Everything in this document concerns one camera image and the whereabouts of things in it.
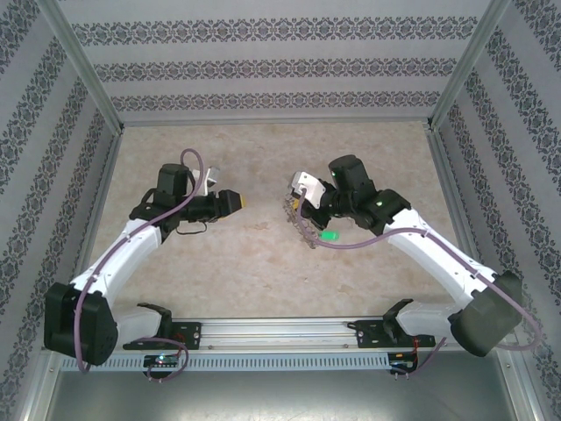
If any steel disc with split rings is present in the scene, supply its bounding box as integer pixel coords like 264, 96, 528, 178
282, 195, 323, 251

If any grey sheet metal shelf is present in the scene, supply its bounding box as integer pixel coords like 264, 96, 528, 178
17, 350, 544, 421

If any aluminium frame post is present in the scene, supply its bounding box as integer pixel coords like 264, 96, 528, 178
37, 0, 126, 135
425, 0, 514, 132

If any aluminium table side rail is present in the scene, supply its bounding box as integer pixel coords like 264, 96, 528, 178
41, 126, 126, 350
423, 125, 522, 347

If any grey slotted cable duct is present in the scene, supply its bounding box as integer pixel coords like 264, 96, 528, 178
59, 353, 415, 372

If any small controller circuit board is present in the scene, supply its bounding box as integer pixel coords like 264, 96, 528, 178
144, 353, 181, 367
389, 350, 420, 369

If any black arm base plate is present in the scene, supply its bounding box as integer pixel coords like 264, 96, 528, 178
357, 318, 437, 350
124, 321, 202, 351

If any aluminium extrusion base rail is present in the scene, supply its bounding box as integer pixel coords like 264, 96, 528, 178
43, 316, 521, 352

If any thin black cable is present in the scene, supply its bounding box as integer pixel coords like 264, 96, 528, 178
174, 218, 209, 237

